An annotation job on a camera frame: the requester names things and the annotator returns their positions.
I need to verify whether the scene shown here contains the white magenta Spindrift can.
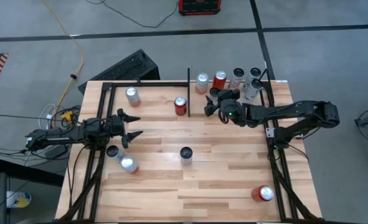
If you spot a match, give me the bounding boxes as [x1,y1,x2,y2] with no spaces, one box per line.
[120,156,140,174]

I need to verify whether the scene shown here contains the yellow power plug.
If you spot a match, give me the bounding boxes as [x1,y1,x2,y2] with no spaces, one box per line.
[60,110,75,121]

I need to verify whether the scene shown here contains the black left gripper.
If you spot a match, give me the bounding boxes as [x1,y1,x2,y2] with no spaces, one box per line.
[104,108,144,149]

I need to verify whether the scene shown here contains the red black equipment case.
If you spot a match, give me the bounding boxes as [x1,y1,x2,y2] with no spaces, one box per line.
[177,0,222,16]

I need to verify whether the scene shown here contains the thin black shelf side frame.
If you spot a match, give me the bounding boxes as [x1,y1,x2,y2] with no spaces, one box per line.
[258,67,270,118]
[186,67,191,118]

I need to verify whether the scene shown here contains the black aluminium rail frame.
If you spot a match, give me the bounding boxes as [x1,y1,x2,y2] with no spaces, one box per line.
[258,79,321,222]
[55,81,191,222]

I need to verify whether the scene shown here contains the black floor cable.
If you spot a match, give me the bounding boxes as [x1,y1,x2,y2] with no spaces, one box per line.
[85,0,180,29]

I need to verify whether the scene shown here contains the yellow extension cable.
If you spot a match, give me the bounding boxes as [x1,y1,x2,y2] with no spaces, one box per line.
[40,0,85,128]

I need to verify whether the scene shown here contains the thin black cable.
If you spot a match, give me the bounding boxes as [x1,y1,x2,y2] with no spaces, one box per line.
[0,113,66,122]

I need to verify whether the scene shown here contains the white salmon Spindrift can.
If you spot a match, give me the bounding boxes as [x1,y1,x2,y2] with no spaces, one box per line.
[195,72,210,95]
[125,86,142,108]

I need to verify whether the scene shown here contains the blue yellow white container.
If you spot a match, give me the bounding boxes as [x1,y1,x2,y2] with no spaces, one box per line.
[6,190,32,208]

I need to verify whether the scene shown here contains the red Coca-Cola can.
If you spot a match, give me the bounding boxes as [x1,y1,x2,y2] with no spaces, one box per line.
[212,70,227,91]
[251,185,275,203]
[174,95,188,117]

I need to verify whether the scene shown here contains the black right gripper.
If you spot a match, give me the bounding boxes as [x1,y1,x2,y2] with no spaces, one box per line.
[204,89,247,128]

